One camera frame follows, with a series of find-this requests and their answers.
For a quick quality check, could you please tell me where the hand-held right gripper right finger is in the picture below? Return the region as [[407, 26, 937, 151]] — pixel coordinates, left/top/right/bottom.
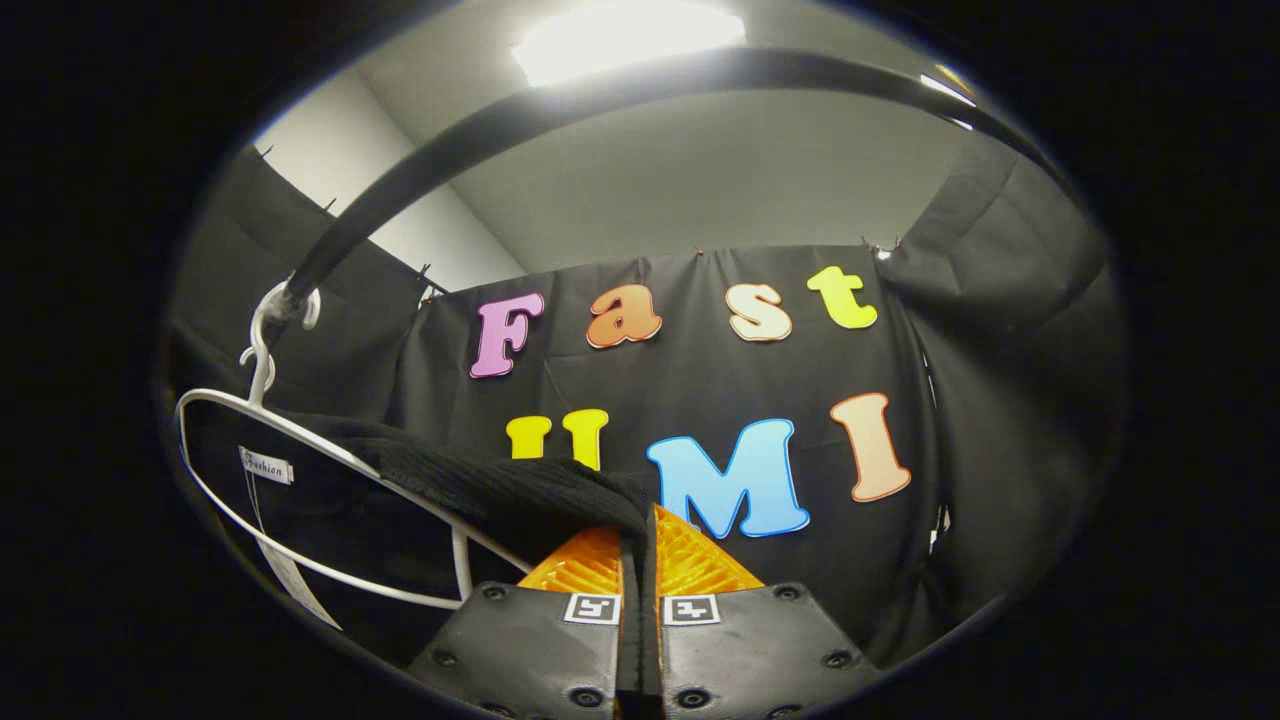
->
[[640, 505, 883, 720]]

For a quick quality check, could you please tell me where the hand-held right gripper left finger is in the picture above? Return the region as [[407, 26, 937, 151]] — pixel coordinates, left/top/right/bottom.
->
[[405, 527, 641, 720]]

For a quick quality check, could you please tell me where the black jacket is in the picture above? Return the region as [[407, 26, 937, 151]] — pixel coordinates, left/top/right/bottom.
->
[[180, 400, 656, 651]]

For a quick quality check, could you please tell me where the white plastic hanger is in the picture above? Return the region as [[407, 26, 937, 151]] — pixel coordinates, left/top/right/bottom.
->
[[175, 280, 536, 611]]

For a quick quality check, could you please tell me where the black metal clothes rack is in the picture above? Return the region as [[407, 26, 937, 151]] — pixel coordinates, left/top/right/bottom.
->
[[270, 45, 1081, 321]]

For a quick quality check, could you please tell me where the white paper hang tag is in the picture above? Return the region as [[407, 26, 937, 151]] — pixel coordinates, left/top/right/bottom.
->
[[240, 470, 343, 631]]

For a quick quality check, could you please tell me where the black backdrop cloth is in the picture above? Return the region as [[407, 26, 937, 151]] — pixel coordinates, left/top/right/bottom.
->
[[165, 140, 1126, 671]]

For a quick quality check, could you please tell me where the narrow ceiling light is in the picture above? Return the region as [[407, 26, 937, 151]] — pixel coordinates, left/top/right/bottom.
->
[[920, 70, 979, 131]]

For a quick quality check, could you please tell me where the large rectangular ceiling light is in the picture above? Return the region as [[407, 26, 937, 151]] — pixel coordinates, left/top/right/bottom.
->
[[512, 0, 746, 86]]

